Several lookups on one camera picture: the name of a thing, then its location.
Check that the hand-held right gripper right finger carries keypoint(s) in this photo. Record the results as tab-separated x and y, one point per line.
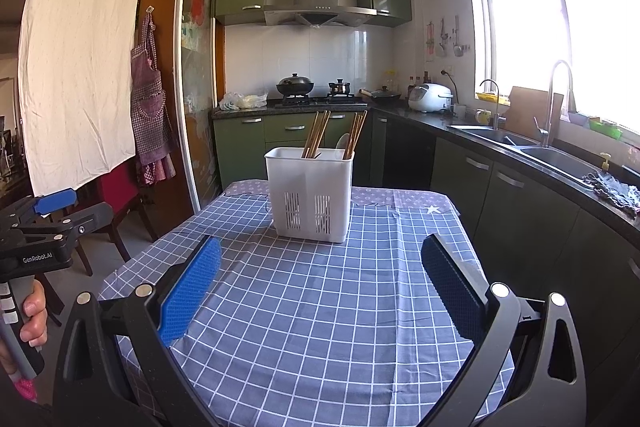
450	292

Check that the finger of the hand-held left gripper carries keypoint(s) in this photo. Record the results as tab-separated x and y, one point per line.
82	222
55	201

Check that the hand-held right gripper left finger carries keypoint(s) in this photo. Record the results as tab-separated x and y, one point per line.
192	292

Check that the white plastic utensil holder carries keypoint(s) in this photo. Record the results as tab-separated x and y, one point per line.
300	187

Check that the translucent plastic spoon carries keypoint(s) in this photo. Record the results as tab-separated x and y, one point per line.
342	143

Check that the bunch of wooden chopsticks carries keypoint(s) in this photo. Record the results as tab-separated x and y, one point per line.
315	132

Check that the person's left hand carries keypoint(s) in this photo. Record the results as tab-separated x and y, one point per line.
35	317

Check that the red cushioned chair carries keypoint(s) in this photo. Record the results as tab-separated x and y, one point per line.
117	192

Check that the blue checkered tablecloth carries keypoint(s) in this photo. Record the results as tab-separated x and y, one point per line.
325	307

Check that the purple checkered apron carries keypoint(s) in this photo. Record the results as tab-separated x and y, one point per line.
150	107

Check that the white hanging sheet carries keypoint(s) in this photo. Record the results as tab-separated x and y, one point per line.
80	57

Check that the steel double sink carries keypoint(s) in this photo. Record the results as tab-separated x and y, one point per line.
555	154

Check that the patterned mug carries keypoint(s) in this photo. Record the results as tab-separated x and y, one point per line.
483	117

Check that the frosted glass sliding door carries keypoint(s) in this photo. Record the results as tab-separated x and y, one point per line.
200	82

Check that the small steel faucet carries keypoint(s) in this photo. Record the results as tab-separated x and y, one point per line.
496	107

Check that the grey rag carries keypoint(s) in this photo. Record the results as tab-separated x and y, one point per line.
615	194

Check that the white rice cooker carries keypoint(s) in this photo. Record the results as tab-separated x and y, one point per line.
430	99

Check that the wooden cutting board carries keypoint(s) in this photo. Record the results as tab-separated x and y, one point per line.
525	112

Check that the white plastic bags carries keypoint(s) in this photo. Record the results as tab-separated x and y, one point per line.
245	101

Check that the yellow plastic basket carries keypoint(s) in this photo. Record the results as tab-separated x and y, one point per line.
492	97

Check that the yellow soap dispenser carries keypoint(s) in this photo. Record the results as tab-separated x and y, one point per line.
606	163

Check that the black frying pan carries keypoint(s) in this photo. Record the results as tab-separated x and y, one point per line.
385	94

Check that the tall steel faucet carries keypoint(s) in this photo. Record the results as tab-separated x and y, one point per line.
549	107

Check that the cooking oil bottle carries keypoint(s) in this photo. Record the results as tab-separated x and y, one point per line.
391	81

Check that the green plastic container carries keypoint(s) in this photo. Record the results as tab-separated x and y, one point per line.
605	129

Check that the black gas stove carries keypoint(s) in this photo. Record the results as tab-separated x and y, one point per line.
320	102

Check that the black lidded wok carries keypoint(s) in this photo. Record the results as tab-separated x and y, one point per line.
295	84

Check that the black kettle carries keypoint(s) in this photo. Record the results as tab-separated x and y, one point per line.
340	88

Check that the hanging metal ladle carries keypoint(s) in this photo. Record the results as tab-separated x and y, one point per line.
458	47

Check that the hanging metal spatula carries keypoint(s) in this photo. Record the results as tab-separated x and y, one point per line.
442	42

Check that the kitchen window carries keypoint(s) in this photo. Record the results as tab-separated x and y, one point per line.
600	32

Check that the pink wall hanging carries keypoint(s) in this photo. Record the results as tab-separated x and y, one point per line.
430	39

